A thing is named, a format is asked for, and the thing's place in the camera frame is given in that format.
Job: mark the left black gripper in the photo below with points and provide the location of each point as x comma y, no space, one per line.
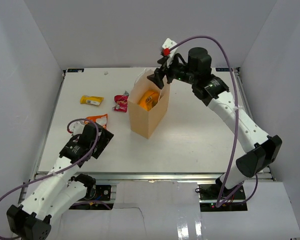
105,136

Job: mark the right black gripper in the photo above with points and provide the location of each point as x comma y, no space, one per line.
157,77

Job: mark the orange chips bag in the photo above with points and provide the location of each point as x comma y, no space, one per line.
99,119

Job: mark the large orange gummy bag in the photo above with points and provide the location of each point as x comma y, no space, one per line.
149,99

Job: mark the small yellow snack packet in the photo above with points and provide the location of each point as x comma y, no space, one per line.
91,100

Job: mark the red candy packet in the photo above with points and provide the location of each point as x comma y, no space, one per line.
121,102

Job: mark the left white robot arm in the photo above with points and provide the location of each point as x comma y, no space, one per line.
34,217

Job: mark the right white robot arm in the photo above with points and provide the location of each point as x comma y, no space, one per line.
260,148

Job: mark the brown paper bag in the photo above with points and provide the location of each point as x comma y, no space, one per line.
142,121

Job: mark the right blue table label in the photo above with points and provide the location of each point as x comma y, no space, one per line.
223,69

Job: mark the blue table label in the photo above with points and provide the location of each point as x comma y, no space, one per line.
75,70
223,69

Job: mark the left blue table label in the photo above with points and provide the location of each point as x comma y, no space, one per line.
75,70

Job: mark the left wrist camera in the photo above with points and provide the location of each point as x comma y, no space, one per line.
76,128

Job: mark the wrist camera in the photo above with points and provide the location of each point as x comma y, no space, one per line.
76,128
167,52

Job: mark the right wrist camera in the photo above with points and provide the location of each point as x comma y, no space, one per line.
167,52

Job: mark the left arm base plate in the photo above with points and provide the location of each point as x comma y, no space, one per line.
98,198

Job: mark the aluminium front rail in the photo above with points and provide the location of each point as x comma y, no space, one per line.
114,178

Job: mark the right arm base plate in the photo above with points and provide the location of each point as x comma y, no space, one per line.
208,194

